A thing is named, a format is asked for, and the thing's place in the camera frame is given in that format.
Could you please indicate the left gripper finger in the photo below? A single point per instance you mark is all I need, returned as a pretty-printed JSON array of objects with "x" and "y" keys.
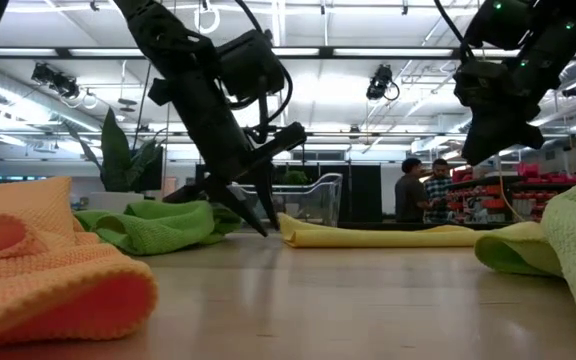
[
  {"x": 240, "y": 207},
  {"x": 267, "y": 195}
]

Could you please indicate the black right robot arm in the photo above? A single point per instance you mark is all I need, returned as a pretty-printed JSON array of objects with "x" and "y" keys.
[{"x": 558, "y": 35}]

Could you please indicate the black ceiling-mounted camera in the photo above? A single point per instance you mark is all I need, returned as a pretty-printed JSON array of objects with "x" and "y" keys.
[
  {"x": 380, "y": 80},
  {"x": 55, "y": 80},
  {"x": 573, "y": 90}
]

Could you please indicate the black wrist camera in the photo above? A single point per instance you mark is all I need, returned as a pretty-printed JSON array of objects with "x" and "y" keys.
[
  {"x": 483, "y": 82},
  {"x": 248, "y": 65}
]

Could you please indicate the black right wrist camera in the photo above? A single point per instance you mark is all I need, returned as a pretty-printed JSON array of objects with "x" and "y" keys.
[{"x": 483, "y": 82}]

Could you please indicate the clear plastic bin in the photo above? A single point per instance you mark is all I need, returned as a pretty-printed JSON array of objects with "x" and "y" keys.
[{"x": 318, "y": 200}]

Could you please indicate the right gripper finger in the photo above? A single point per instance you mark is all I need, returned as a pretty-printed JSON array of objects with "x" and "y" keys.
[{"x": 498, "y": 137}]

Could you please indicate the storage shelf with red bins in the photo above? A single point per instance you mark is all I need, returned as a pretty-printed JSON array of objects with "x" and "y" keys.
[{"x": 493, "y": 204}]

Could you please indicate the yellow microfiber towel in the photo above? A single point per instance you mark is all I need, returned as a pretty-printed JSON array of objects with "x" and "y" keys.
[{"x": 368, "y": 237}]

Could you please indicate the small green bush plant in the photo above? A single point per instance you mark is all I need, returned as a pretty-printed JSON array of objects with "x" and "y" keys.
[{"x": 295, "y": 177}]

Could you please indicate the green microfiber towel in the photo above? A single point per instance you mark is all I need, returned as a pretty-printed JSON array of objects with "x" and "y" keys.
[{"x": 158, "y": 225}]

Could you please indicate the white plant pot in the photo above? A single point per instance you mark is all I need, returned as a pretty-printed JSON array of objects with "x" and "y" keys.
[{"x": 113, "y": 200}]

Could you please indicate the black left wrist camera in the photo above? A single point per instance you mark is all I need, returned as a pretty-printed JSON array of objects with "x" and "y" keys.
[{"x": 248, "y": 65}]

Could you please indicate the overhead light bar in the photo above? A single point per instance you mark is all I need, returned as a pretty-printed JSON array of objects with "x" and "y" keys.
[{"x": 393, "y": 51}]

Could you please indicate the green snake plant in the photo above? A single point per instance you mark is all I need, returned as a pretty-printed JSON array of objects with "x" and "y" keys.
[{"x": 115, "y": 155}]

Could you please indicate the person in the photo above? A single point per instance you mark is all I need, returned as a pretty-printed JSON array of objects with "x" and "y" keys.
[
  {"x": 410, "y": 192},
  {"x": 440, "y": 190}
]

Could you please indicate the orange microfiber towel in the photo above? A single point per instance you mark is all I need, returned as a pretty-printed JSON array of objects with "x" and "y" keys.
[{"x": 43, "y": 280}]

